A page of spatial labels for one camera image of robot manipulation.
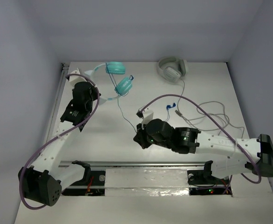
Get thin blue headphone cable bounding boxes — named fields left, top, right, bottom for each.
left=105, top=62, right=177, bottom=138

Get teal cat-ear headphones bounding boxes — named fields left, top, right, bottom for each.
left=84, top=62, right=134, bottom=105

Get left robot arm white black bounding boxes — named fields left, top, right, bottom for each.
left=18, top=81, right=100, bottom=210

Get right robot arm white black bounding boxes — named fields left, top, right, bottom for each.
left=133, top=119, right=273, bottom=183

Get grey white headphones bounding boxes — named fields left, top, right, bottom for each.
left=157, top=56, right=189, bottom=83

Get white foam cover panel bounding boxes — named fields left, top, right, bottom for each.
left=104, top=168, right=189, bottom=197

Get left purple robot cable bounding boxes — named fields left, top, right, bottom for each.
left=19, top=74, right=101, bottom=210

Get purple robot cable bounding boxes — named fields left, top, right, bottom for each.
left=137, top=94, right=262, bottom=196
left=19, top=74, right=101, bottom=210

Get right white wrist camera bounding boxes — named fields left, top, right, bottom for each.
left=136, top=107, right=154, bottom=125

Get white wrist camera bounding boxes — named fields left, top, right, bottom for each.
left=66, top=68, right=86, bottom=88
left=136, top=107, right=154, bottom=125

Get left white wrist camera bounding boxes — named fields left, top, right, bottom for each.
left=66, top=68, right=86, bottom=88

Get aluminium mounting rail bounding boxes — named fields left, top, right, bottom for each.
left=57, top=160, right=221, bottom=169

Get left aluminium side rail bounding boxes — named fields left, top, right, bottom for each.
left=43, top=63, right=70, bottom=143

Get grey headphone cable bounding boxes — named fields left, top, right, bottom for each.
left=175, top=79, right=246, bottom=138

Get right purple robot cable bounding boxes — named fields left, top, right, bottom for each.
left=137, top=94, right=262, bottom=196

